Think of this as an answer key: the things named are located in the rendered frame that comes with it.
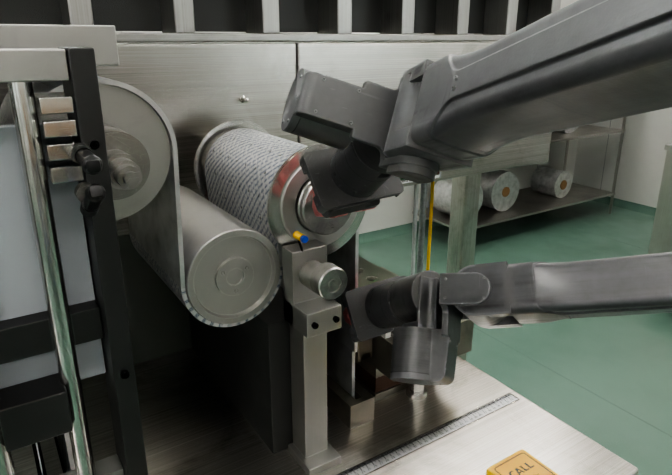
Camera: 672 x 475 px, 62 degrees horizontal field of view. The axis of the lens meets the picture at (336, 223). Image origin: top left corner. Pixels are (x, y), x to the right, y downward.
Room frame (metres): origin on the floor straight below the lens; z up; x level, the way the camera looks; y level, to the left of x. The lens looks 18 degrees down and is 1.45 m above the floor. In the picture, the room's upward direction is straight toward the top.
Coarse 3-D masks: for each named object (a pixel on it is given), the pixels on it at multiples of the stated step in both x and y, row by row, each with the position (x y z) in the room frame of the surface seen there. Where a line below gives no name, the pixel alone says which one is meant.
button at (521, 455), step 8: (512, 456) 0.61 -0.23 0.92; (520, 456) 0.61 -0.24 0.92; (528, 456) 0.61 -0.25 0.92; (496, 464) 0.59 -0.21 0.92; (504, 464) 0.59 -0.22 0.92; (512, 464) 0.59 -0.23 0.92; (520, 464) 0.59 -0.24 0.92; (528, 464) 0.59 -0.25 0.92; (536, 464) 0.59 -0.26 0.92; (488, 472) 0.58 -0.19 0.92; (496, 472) 0.58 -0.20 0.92; (504, 472) 0.58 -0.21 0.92; (512, 472) 0.58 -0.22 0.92; (520, 472) 0.58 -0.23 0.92; (528, 472) 0.58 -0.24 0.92; (536, 472) 0.58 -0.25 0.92; (544, 472) 0.58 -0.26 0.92; (552, 472) 0.58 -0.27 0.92
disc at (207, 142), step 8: (232, 120) 0.90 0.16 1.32; (240, 120) 0.90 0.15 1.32; (216, 128) 0.88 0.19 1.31; (224, 128) 0.89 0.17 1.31; (232, 128) 0.89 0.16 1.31; (256, 128) 0.92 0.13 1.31; (208, 136) 0.87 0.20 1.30; (216, 136) 0.88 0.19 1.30; (200, 144) 0.87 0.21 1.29; (208, 144) 0.87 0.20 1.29; (200, 152) 0.86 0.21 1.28; (200, 160) 0.86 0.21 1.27; (200, 168) 0.86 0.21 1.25; (200, 176) 0.86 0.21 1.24; (200, 184) 0.86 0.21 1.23; (208, 200) 0.87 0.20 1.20
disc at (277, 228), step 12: (324, 144) 0.69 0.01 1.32; (300, 156) 0.67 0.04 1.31; (288, 168) 0.66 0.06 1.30; (276, 180) 0.65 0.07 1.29; (276, 192) 0.65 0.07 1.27; (276, 204) 0.65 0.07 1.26; (276, 216) 0.65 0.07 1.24; (360, 216) 0.72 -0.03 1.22; (276, 228) 0.65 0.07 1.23; (276, 240) 0.65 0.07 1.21; (288, 240) 0.66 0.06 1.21; (336, 240) 0.70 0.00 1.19; (348, 240) 0.71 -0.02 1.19
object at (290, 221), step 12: (300, 168) 0.66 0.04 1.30; (288, 180) 0.66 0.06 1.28; (300, 180) 0.66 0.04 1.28; (288, 192) 0.65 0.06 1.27; (288, 204) 0.65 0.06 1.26; (288, 216) 0.65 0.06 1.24; (288, 228) 0.65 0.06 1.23; (300, 228) 0.66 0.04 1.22; (348, 228) 0.70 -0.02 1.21; (324, 240) 0.68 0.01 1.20
